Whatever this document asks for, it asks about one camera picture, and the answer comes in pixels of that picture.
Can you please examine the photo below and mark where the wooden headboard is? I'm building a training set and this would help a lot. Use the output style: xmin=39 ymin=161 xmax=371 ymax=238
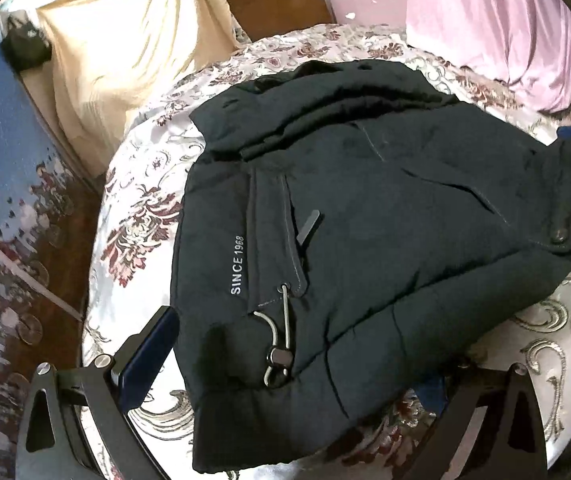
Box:
xmin=223 ymin=0 xmax=337 ymax=43

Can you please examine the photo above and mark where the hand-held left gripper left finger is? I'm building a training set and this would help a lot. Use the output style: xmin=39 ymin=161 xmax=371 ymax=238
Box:
xmin=23 ymin=306 xmax=179 ymax=480

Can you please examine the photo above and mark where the yellow hanging cloth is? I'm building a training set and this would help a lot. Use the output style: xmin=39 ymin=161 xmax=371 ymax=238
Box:
xmin=36 ymin=0 xmax=246 ymax=161

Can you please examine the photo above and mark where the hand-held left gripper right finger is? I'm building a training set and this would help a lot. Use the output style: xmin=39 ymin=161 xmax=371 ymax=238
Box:
xmin=405 ymin=360 xmax=549 ymax=480

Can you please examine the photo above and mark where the pink curtain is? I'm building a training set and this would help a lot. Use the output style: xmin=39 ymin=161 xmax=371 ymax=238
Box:
xmin=405 ymin=0 xmax=571 ymax=118

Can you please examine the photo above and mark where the black padded jacket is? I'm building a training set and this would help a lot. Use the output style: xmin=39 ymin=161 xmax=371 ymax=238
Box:
xmin=173 ymin=59 xmax=571 ymax=476

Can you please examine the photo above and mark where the floral satin bedspread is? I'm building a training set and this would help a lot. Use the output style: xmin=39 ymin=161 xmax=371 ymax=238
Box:
xmin=80 ymin=25 xmax=571 ymax=480

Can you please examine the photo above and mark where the black tote bag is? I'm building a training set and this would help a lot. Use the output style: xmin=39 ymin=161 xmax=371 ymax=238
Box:
xmin=0 ymin=12 xmax=52 ymax=71

